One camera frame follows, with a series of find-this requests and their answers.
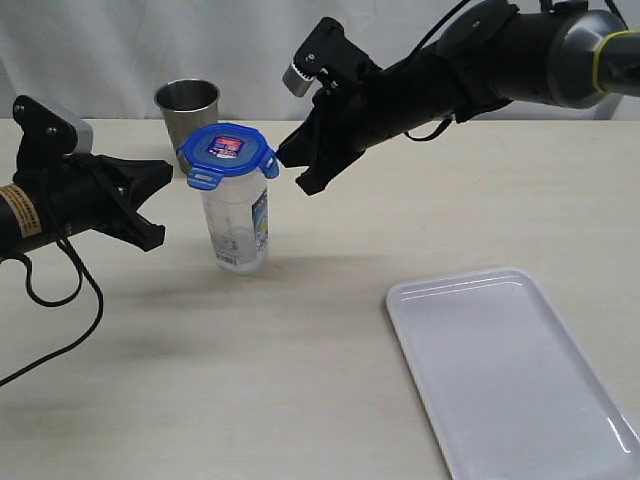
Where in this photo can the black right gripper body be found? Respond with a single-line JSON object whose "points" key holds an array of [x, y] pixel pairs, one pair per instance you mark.
{"points": [[363, 105]]}

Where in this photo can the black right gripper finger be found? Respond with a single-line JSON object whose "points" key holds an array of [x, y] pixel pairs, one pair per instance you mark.
{"points": [[302, 147], [322, 166]]}

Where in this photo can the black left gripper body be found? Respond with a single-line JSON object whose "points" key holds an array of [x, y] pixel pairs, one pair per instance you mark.
{"points": [[68, 199]]}

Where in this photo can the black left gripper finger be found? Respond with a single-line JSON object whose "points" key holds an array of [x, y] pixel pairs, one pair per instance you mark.
{"points": [[124, 223], [140, 179]]}

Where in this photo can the blue plastic container lid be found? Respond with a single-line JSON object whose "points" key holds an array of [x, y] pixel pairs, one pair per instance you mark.
{"points": [[226, 150]]}

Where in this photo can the stainless steel cup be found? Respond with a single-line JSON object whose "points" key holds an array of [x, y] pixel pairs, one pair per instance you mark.
{"points": [[187, 105]]}

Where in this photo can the clear plastic tall container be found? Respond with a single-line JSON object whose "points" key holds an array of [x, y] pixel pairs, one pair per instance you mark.
{"points": [[236, 212]]}

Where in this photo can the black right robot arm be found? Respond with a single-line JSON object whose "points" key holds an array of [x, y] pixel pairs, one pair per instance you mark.
{"points": [[478, 59]]}

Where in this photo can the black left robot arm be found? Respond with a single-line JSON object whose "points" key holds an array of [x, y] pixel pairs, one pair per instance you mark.
{"points": [[9, 245]]}

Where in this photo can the white backdrop curtain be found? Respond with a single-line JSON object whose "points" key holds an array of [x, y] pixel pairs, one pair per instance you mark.
{"points": [[105, 59]]}

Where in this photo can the white rectangular tray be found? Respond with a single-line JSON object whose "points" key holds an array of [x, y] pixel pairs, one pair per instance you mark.
{"points": [[507, 391]]}

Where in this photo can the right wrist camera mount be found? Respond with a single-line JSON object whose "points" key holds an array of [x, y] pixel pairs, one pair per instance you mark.
{"points": [[328, 56]]}

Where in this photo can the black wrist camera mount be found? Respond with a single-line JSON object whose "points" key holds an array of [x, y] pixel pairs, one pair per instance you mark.
{"points": [[51, 133]]}

